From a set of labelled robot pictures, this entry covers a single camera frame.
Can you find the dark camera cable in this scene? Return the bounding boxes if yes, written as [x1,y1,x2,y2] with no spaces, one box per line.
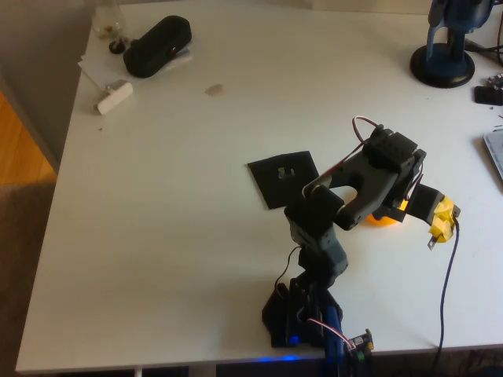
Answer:
[431,218,461,372]

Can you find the blue microphone on black base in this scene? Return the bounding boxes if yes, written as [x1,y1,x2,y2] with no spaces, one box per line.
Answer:
[409,0,494,89]

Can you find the white power adapter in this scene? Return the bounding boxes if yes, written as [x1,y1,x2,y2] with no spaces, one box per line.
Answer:
[96,79,134,116]

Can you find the black desk cable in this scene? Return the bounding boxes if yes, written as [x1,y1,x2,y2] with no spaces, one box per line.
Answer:
[465,38,503,66]

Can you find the blue table clamp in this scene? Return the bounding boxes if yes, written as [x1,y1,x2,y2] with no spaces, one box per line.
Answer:
[322,306,347,366]

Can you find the black oblong speaker case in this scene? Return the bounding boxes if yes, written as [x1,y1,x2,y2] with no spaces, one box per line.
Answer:
[123,14,193,79]

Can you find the clear glass flask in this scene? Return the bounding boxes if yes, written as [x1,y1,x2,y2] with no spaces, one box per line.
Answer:
[90,0,129,41]

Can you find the white paper sheets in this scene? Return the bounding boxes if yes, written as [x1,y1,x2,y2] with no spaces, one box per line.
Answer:
[77,38,196,90]

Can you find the small controller circuit board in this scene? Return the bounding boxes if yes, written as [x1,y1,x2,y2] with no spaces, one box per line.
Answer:
[345,328,375,361]

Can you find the red white controller wire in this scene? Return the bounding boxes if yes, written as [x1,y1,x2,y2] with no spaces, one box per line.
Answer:
[307,317,354,350]

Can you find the grey laptop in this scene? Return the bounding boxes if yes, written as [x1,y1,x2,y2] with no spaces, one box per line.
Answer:
[482,129,503,181]

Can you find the red white servo wire loop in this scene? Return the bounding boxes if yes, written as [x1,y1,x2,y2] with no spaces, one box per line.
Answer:
[352,115,385,147]

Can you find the black camera with yellow tape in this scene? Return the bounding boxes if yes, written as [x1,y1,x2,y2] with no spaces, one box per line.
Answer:
[406,184,462,250]

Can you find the small black phone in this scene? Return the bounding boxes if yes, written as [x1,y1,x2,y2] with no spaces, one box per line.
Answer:
[473,85,503,106]

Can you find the black square mat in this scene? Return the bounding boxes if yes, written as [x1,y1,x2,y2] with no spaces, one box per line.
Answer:
[247,150,321,211]

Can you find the yellow rubber duck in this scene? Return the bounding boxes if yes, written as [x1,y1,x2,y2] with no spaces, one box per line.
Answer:
[365,199,409,229]

